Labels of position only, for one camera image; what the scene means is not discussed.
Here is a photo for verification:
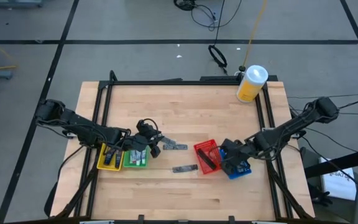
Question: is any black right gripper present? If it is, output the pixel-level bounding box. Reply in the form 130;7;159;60
221;138;249;176

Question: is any blue plastic basket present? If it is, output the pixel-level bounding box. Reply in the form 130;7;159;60
218;148;252;180

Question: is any black aluminium table frame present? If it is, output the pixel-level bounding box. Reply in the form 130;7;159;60
44;70;316;224

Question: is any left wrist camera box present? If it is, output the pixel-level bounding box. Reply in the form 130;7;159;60
135;119;160;138

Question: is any yellow plastic basket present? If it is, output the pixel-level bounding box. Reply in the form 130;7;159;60
96;142;126;172

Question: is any red plastic basket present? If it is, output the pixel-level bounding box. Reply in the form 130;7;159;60
193;139;223;175

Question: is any green plastic basket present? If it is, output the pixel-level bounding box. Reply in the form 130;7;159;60
122;145;150;169

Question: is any black plastic comb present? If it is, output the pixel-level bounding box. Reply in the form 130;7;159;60
196;148;218;171

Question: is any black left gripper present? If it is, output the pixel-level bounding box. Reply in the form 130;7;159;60
124;133;168;159

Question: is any yellow hanging cable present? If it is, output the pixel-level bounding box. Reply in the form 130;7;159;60
242;0;269;70

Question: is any black coiled floor cable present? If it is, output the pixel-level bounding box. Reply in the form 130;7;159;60
208;44;229;75

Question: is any white yellow wipes canister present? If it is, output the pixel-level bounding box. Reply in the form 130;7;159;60
236;64;269;104

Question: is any long black floor cable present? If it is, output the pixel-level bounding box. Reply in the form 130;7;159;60
173;0;242;46

